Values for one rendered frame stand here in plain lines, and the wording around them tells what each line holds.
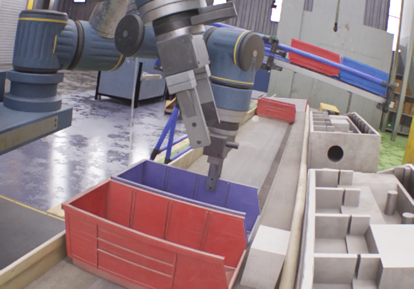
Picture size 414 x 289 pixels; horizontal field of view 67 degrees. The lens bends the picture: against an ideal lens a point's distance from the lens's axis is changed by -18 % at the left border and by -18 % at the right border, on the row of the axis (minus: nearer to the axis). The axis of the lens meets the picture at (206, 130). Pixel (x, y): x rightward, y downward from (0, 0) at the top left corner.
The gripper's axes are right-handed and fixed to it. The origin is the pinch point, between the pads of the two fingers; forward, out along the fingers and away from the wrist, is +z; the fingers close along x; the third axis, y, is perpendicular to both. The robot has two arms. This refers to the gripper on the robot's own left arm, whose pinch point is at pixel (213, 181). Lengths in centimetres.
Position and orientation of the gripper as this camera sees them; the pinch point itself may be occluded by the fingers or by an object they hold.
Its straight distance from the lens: 96.4
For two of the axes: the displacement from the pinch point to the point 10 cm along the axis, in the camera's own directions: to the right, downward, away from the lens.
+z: -1.7, 9.6, 2.1
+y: 9.5, 2.2, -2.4
